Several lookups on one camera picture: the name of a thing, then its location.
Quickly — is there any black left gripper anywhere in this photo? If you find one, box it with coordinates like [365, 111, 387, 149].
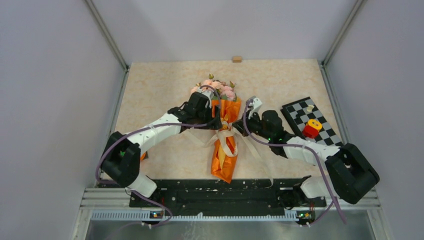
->
[194, 105, 223, 130]

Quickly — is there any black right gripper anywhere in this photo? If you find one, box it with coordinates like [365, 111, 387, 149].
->
[232, 109, 273, 141]

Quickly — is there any pink brown rose stem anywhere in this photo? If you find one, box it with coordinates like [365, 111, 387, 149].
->
[190, 73, 224, 94]

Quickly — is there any cream printed ribbon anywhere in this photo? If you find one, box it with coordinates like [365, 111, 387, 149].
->
[184, 121, 274, 188]

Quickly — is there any orange yellow wrapping paper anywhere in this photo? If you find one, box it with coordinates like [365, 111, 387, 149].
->
[210, 97, 242, 184]

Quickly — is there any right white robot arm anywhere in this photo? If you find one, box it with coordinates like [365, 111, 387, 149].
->
[232, 110, 380, 206]

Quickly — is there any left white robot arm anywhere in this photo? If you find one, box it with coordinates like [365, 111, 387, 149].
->
[96, 90, 222, 207]

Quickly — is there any black silver chessboard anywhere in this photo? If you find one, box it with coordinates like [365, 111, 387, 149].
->
[281, 97, 343, 147]

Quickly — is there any red oval toy block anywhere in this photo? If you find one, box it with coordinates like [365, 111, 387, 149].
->
[302, 125, 320, 139]

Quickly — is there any yellow traffic light toy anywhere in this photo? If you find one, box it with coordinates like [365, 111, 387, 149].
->
[307, 119, 323, 132]

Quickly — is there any white chess knight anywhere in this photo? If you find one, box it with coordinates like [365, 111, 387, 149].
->
[306, 105, 315, 112]

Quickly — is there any small wooden block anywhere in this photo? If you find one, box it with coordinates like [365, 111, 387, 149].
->
[231, 56, 243, 63]

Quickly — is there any orange tape measure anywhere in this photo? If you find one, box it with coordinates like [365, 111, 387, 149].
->
[140, 152, 149, 162]

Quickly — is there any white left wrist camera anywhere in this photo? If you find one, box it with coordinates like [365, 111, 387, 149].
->
[196, 87, 215, 109]

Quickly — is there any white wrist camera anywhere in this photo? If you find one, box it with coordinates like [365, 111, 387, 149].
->
[196, 87, 215, 109]
[246, 96, 263, 119]

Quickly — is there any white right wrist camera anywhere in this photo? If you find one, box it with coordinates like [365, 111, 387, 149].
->
[246, 96, 263, 119]

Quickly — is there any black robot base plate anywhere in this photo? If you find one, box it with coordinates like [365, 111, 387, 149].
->
[149, 177, 331, 217]

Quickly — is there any aluminium frame rail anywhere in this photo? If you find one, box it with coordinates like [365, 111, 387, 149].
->
[71, 187, 382, 240]

